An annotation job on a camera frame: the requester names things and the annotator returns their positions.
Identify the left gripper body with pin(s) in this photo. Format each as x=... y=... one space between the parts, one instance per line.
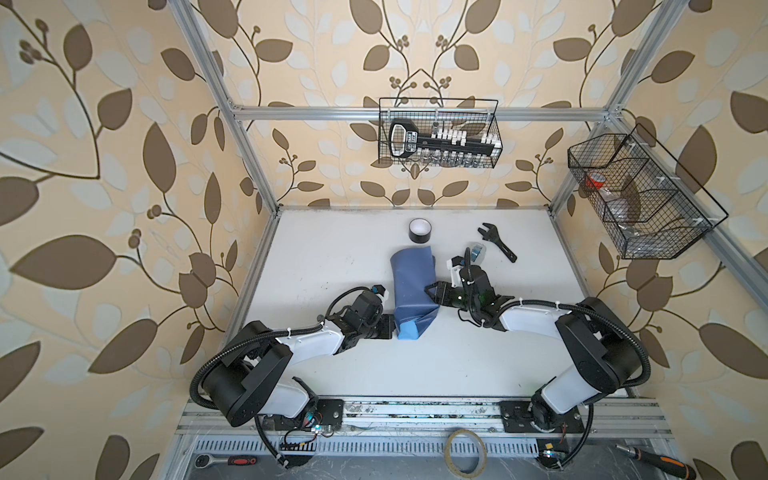
x=366 y=328

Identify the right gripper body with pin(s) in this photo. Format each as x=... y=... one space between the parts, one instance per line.
x=460 y=301

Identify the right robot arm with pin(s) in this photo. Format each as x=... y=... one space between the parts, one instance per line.
x=605 y=356

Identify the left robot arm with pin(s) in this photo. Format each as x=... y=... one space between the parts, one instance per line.
x=246 y=380

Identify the white tape dispenser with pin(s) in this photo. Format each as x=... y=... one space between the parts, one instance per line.
x=477 y=252

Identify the black adjustable wrench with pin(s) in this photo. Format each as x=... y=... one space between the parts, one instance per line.
x=490 y=233

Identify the black tape roll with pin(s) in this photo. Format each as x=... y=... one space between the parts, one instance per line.
x=419 y=230

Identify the socket set holder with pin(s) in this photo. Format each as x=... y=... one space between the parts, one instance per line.
x=404 y=140

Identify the red object in basket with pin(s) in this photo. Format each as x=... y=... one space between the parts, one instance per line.
x=594 y=181

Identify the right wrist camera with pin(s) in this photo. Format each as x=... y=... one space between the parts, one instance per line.
x=456 y=268

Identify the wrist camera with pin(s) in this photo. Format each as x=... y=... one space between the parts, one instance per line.
x=380 y=291
x=456 y=268

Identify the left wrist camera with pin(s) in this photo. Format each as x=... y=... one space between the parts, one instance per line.
x=380 y=291

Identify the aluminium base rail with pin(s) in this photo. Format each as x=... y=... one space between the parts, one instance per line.
x=614 y=417

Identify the back wire basket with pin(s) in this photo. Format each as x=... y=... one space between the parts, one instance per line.
x=475 y=116

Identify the wire basket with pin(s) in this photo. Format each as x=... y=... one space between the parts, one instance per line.
x=475 y=116
x=652 y=206

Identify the right wire basket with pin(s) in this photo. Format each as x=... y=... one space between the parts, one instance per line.
x=652 y=206

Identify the red handled ratchet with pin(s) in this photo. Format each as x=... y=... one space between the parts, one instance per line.
x=206 y=460

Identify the orange handled screwdriver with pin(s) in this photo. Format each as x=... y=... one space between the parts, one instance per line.
x=668 y=465

